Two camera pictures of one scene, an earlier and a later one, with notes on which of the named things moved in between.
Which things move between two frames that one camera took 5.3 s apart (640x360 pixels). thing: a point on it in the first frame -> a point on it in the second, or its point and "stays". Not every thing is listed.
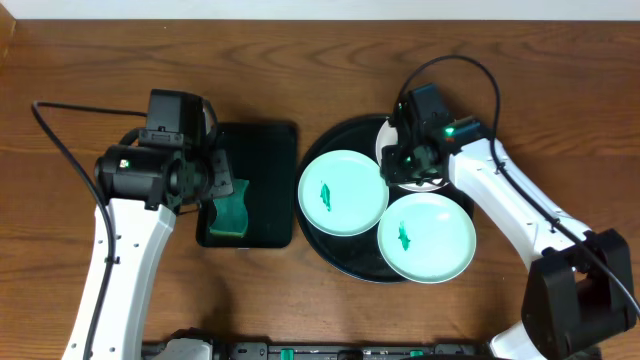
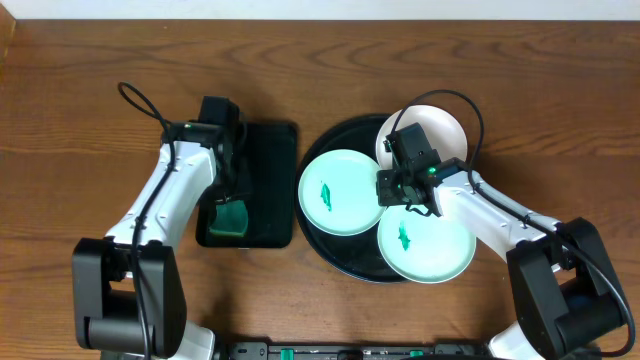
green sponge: [231, 211] stays
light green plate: [343, 193] stays
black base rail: [319, 350] stays
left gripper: [220, 173] -> [235, 187]
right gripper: [394, 171] -> [385, 196]
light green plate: [427, 238] stays
